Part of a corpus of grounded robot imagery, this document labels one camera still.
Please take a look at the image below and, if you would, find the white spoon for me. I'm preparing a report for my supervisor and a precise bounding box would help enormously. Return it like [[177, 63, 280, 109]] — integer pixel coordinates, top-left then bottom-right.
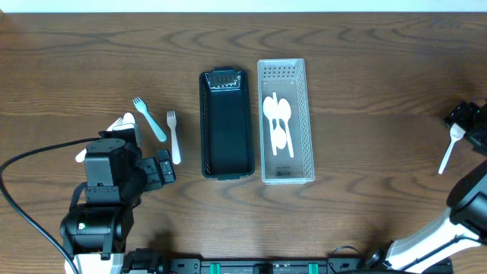
[[122, 113, 135, 125], [279, 98, 294, 158], [263, 97, 277, 156], [438, 123, 466, 174]]

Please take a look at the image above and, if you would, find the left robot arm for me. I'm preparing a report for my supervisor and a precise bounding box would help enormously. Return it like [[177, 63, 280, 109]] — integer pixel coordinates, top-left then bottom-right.
[[61, 139, 176, 273]]

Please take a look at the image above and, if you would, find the black mounting rail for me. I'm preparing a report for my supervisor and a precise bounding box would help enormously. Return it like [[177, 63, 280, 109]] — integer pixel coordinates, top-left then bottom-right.
[[121, 249, 454, 274]]

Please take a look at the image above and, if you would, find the white fork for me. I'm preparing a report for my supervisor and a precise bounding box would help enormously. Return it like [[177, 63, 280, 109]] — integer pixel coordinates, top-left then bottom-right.
[[75, 117, 123, 163], [167, 110, 181, 164]]

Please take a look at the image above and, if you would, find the white spoon bowl down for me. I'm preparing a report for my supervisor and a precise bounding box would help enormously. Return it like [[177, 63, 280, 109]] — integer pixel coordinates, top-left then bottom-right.
[[272, 92, 286, 149]]

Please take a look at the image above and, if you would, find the mint green plastic fork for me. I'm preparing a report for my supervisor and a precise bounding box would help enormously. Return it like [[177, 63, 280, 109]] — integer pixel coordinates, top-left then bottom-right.
[[132, 97, 167, 142]]

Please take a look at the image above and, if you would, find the dark green plastic basket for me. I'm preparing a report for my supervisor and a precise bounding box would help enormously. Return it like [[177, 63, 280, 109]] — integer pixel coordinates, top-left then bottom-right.
[[199, 66, 255, 180]]

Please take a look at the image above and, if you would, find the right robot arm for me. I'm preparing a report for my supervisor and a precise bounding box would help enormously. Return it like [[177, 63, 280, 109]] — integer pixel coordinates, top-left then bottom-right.
[[363, 101, 486, 273]]

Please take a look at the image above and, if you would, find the clear white plastic basket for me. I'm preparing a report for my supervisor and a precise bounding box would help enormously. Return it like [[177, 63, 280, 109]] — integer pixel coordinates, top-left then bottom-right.
[[257, 59, 315, 185]]

